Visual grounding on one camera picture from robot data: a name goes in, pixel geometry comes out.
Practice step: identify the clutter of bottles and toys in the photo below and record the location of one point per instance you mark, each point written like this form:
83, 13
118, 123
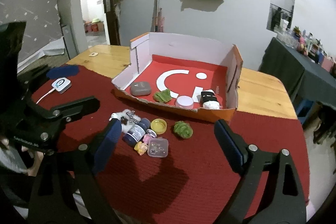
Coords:
302, 40

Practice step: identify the white square charger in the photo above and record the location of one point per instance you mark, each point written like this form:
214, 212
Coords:
61, 85

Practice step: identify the red knitted mat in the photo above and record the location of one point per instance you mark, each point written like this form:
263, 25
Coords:
170, 182

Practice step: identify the person's left hand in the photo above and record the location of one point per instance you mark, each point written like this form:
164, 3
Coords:
35, 165

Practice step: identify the black and white cloth roll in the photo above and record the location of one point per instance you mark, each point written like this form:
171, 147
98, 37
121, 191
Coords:
210, 99

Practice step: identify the white rabbit figure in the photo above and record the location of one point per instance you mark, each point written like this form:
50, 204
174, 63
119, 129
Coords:
113, 116

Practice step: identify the yellow-haired doll figure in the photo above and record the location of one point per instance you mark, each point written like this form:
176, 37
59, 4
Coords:
140, 147

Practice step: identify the leafy green chenille toy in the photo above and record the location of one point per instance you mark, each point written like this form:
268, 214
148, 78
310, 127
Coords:
162, 96

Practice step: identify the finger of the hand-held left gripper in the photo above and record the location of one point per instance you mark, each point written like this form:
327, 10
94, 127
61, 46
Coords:
63, 71
78, 106

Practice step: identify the round green chenille toy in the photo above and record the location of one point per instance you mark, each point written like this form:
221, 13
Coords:
183, 129

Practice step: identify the grey rounded makeup case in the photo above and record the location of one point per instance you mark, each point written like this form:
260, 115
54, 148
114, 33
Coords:
140, 88

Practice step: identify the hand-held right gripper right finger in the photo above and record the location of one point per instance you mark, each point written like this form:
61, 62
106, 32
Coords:
229, 145

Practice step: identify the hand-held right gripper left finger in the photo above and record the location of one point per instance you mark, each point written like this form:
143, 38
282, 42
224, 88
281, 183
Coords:
107, 145

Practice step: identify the white round lid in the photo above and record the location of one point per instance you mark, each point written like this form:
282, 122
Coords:
184, 102

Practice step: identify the yellow round lid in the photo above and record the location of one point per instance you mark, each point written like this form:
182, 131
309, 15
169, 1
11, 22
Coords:
158, 126

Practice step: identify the dark blue bottle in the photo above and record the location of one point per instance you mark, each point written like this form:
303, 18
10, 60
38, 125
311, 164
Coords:
135, 133

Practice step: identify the orange cardboard box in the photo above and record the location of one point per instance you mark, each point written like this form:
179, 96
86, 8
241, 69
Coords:
181, 48

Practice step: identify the clear plastic box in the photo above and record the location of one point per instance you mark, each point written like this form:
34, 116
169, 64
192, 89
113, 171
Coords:
157, 148

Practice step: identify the mop stick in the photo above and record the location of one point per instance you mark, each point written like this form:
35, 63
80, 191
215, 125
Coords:
156, 3

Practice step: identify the dark cloth covered table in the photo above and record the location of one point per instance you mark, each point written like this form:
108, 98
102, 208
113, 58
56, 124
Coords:
288, 69

